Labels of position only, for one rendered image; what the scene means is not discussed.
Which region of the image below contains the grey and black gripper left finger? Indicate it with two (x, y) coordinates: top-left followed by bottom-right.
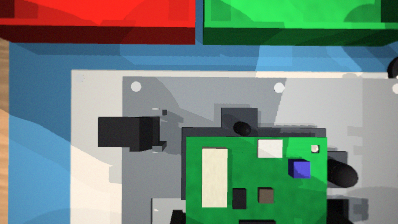
(170, 210), (186, 224)

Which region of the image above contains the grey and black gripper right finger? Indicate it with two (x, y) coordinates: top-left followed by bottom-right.
(326, 210), (354, 224)

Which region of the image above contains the green circuit board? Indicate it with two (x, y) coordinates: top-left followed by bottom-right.
(186, 136), (327, 224)

